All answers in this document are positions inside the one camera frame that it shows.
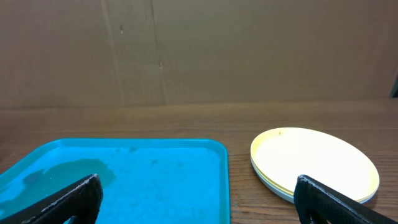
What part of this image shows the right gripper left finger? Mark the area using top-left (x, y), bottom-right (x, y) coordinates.
top-left (1, 174), bottom-right (103, 224)

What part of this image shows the yellow-green plate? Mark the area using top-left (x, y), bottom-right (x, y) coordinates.
top-left (250, 128), bottom-right (377, 201)
top-left (250, 157), bottom-right (380, 204)

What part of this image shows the light blue plate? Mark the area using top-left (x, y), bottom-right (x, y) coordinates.
top-left (251, 160), bottom-right (379, 204)

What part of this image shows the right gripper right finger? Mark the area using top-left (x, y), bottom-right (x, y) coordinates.
top-left (294, 175), bottom-right (397, 224)

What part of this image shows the teal plastic tray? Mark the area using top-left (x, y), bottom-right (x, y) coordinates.
top-left (1, 138), bottom-right (230, 223)

